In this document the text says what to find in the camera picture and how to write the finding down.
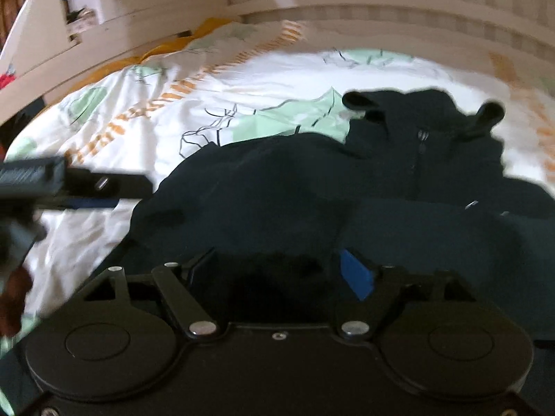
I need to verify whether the white green printed blanket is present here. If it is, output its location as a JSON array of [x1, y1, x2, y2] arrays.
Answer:
[[0, 19, 555, 416]]

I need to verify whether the brown wooden panel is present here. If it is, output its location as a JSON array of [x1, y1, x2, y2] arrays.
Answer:
[[0, 0, 31, 59]]

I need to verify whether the orange bed sheet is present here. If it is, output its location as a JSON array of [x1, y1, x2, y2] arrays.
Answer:
[[69, 17, 237, 92]]

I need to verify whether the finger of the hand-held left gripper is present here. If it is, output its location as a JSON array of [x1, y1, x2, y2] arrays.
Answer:
[[37, 168, 153, 212]]

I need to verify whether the white shelf unit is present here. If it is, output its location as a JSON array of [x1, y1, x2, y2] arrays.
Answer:
[[26, 0, 226, 53]]

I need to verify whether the dark navy zip jacket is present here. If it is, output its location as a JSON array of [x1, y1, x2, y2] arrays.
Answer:
[[128, 88, 555, 343]]

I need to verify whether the wooden bed headboard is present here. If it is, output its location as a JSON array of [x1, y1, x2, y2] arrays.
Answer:
[[0, 0, 555, 126]]

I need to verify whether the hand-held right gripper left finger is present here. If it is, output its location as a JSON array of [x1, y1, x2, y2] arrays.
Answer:
[[82, 247, 220, 339]]

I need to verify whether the person's left forearm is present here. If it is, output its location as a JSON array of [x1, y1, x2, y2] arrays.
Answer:
[[0, 264, 34, 339]]

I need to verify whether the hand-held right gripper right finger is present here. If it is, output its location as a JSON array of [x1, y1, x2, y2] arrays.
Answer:
[[336, 249, 475, 339]]

